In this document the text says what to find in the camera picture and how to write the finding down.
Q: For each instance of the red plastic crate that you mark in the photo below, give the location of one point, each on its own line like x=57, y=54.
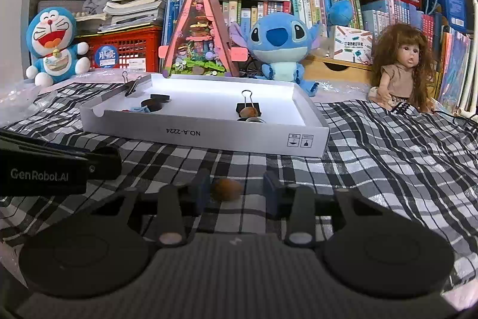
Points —
x=135, y=48

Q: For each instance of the white cardboard box tray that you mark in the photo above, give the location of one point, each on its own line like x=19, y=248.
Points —
x=202, y=113

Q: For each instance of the black round jar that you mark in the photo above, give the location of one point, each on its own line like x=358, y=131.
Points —
x=153, y=105

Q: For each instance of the large black binder clip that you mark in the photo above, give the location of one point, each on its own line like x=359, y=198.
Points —
x=247, y=101

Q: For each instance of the blue Stitch plush toy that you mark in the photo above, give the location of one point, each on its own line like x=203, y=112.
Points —
x=280, y=41

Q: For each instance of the brown walnut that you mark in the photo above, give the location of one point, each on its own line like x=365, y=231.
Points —
x=226, y=190
x=248, y=112

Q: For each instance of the black round lid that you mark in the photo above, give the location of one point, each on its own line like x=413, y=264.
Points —
x=255, y=120

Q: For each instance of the small blue hair clip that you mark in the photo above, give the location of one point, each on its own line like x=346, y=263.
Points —
x=143, y=109

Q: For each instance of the pink triangular diorama house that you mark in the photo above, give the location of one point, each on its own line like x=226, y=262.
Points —
x=200, y=44

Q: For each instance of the black white plaid cloth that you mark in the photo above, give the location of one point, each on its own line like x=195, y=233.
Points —
x=422, y=166

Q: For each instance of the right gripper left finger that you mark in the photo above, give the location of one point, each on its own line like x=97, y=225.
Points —
x=174, y=203

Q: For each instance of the white patterned carton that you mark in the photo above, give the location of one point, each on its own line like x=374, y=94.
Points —
x=351, y=45

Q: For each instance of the brown haired baby doll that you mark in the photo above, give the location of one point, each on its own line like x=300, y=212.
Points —
x=402, y=69

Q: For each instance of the black binder clip on box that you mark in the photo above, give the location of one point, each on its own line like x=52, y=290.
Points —
x=130, y=85

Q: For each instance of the wooden drawer box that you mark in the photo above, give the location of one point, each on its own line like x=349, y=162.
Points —
x=326, y=69

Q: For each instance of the Doraemon plush toy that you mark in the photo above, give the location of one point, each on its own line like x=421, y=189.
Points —
x=49, y=39

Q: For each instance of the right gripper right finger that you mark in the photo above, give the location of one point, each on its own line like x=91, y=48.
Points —
x=296, y=205

